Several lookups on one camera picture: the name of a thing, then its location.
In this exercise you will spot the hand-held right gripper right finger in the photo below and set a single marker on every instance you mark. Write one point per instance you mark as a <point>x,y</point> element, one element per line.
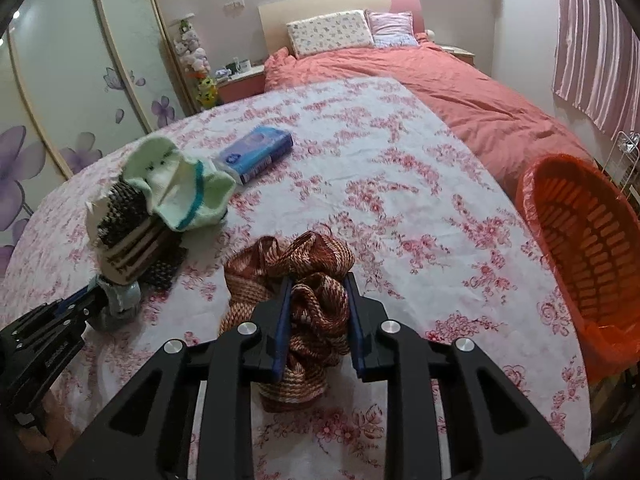
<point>354,320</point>

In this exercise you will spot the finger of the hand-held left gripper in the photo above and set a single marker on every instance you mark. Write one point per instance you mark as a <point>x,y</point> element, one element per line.
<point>77,301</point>

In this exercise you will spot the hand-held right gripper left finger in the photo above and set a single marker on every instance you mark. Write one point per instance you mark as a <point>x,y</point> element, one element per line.
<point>281,322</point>

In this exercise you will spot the brown woven sock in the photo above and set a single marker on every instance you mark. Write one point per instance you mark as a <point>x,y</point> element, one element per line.
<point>318,305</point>

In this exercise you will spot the grey sock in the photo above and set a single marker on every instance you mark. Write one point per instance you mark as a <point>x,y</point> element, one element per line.
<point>121,305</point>

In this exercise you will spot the orange plastic basket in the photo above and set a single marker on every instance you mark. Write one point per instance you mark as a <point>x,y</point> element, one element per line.
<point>590,242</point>

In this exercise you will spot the orange laundry basket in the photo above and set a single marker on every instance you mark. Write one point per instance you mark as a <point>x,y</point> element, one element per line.
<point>607,347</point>

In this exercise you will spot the light green sock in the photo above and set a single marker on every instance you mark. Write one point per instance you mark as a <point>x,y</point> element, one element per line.
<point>170,180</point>

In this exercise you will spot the pink floral tablecloth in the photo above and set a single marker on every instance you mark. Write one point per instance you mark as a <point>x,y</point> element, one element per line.
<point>400,160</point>

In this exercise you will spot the blue tissue pack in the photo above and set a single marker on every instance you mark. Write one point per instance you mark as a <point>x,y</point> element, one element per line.
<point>256,152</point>

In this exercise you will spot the pink nightstand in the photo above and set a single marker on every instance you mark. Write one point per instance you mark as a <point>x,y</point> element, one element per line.
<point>241,86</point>

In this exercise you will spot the floral sliding wardrobe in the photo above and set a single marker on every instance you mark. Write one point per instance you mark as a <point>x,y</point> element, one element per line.
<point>75,60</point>

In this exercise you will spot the yellow plush toy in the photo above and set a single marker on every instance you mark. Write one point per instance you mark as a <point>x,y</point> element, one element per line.
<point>208,92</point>

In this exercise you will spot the bed with pink duvet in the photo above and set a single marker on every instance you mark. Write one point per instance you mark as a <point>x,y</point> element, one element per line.
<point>475,102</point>

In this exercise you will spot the pink plush toy bouquet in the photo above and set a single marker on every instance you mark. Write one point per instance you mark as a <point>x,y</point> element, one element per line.
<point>192,47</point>

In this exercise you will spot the wooden nightstand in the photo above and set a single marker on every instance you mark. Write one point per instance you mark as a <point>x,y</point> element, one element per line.
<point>457,52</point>

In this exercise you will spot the white floral pillow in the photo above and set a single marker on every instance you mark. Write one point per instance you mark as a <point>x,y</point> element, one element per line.
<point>330,32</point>

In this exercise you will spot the pink striped pillow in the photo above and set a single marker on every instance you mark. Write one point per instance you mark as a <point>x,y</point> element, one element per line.
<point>392,27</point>

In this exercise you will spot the cream and pink headboard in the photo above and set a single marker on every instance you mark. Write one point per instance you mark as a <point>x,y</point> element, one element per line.
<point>320,6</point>

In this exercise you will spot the pink striped curtain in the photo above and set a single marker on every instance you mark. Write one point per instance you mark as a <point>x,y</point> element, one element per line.
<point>595,45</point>

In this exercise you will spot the white wall socket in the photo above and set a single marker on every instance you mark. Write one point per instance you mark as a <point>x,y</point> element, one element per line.
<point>234,4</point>

